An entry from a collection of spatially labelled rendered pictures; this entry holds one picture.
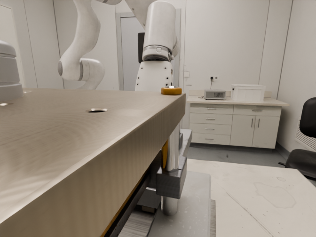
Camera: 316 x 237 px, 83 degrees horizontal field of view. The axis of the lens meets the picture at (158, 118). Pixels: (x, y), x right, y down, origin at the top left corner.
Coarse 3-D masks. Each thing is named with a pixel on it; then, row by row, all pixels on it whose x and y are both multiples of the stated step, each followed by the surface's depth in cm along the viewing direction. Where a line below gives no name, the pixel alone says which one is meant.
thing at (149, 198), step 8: (184, 136) 46; (184, 144) 41; (184, 152) 38; (144, 192) 25; (152, 192) 25; (144, 200) 26; (152, 200) 25; (160, 200) 25; (144, 208) 26; (152, 208) 26
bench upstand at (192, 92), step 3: (189, 90) 309; (192, 90) 308; (195, 90) 307; (198, 90) 306; (201, 90) 305; (204, 90) 304; (189, 93) 310; (192, 93) 309; (195, 93) 308; (198, 93) 307; (201, 93) 306; (228, 93) 297; (264, 93) 286; (267, 93) 285; (270, 93) 284; (228, 96) 298; (264, 96) 287; (267, 96) 286; (270, 96) 285
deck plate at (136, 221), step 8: (136, 208) 27; (136, 216) 25; (144, 216) 25; (152, 216) 25; (128, 224) 24; (136, 224) 24; (144, 224) 24; (120, 232) 23; (128, 232) 23; (136, 232) 23; (144, 232) 23
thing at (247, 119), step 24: (0, 24) 204; (192, 96) 301; (216, 96) 261; (240, 96) 253; (192, 120) 267; (216, 120) 259; (240, 120) 252; (264, 120) 246; (240, 144) 260; (264, 144) 253
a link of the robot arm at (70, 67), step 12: (84, 0) 71; (96, 0) 76; (84, 12) 74; (84, 24) 78; (96, 24) 80; (84, 36) 81; (96, 36) 84; (72, 48) 85; (84, 48) 84; (60, 60) 88; (72, 60) 85; (60, 72) 88; (72, 72) 88
